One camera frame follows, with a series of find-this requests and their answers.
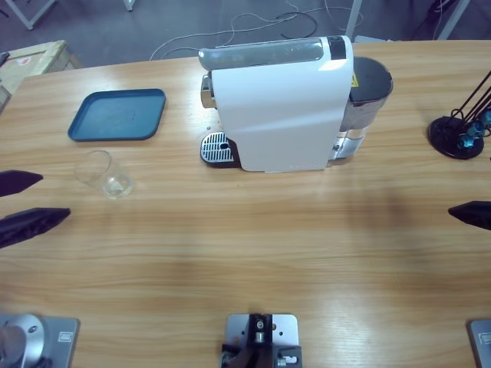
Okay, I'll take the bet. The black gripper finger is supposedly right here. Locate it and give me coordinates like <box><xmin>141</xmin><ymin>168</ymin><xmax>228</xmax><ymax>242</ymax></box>
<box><xmin>0</xmin><ymin>207</ymin><xmax>71</xmax><ymax>249</ymax></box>
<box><xmin>447</xmin><ymin>199</ymin><xmax>491</xmax><ymax>231</ymax></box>
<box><xmin>0</xmin><ymin>169</ymin><xmax>44</xmax><ymax>199</ymax></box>

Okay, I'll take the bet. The clear drinking glass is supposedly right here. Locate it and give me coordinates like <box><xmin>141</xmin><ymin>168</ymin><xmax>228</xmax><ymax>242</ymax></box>
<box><xmin>73</xmin><ymin>149</ymin><xmax>136</xmax><ymax>200</ymax></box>

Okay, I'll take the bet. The white capsule coffee machine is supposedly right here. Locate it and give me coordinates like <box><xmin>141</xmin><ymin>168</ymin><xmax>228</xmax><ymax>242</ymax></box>
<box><xmin>198</xmin><ymin>34</ymin><xmax>356</xmax><ymax>174</ymax></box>

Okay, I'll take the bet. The black capsule holder stand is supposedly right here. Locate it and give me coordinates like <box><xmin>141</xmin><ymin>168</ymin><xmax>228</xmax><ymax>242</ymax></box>
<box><xmin>427</xmin><ymin>69</ymin><xmax>491</xmax><ymax>160</ymax></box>

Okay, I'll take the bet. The blue plastic tray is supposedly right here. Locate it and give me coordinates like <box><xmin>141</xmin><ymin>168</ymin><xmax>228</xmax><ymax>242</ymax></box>
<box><xmin>67</xmin><ymin>88</ymin><xmax>167</xmax><ymax>143</ymax></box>

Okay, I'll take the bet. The wooden crate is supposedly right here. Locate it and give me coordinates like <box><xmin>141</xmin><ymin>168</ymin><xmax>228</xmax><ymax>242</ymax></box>
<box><xmin>0</xmin><ymin>39</ymin><xmax>84</xmax><ymax>112</ymax></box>

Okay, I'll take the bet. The water tank with black lid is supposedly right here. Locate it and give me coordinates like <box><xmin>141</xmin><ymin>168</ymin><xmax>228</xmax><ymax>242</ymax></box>
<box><xmin>331</xmin><ymin>56</ymin><xmax>394</xmax><ymax>162</ymax></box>

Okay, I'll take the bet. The chrome grid drip tray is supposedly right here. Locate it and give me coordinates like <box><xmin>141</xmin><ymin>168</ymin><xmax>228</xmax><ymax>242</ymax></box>
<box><xmin>199</xmin><ymin>130</ymin><xmax>241</xmax><ymax>169</ymax></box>

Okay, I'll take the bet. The arm grey base plate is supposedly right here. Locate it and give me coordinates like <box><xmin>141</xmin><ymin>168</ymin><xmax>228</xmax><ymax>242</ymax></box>
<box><xmin>0</xmin><ymin>313</ymin><xmax>81</xmax><ymax>368</ymax></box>
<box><xmin>466</xmin><ymin>319</ymin><xmax>491</xmax><ymax>368</ymax></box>

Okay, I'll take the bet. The white metal table frame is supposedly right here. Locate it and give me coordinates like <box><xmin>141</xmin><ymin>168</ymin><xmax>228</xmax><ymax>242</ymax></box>
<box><xmin>0</xmin><ymin>0</ymin><xmax>58</xmax><ymax>31</ymax></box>

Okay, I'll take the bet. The white slanted frame leg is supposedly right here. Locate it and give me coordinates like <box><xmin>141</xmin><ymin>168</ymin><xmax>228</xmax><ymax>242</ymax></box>
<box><xmin>437</xmin><ymin>0</ymin><xmax>471</xmax><ymax>41</ymax></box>

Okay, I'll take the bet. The white floor cable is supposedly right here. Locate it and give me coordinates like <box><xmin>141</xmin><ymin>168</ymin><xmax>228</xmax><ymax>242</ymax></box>
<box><xmin>148</xmin><ymin>0</ymin><xmax>334</xmax><ymax>62</ymax></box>

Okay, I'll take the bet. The grey metal post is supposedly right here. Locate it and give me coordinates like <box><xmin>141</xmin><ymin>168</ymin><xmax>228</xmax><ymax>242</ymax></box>
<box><xmin>344</xmin><ymin>0</ymin><xmax>364</xmax><ymax>39</ymax></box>

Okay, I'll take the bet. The white block with dark post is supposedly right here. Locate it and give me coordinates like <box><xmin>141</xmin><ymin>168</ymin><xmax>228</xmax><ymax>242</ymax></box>
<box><xmin>221</xmin><ymin>313</ymin><xmax>303</xmax><ymax>368</ymax></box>

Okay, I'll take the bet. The black floor cable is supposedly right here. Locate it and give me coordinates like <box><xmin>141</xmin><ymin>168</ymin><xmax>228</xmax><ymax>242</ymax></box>
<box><xmin>275</xmin><ymin>11</ymin><xmax>319</xmax><ymax>40</ymax></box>

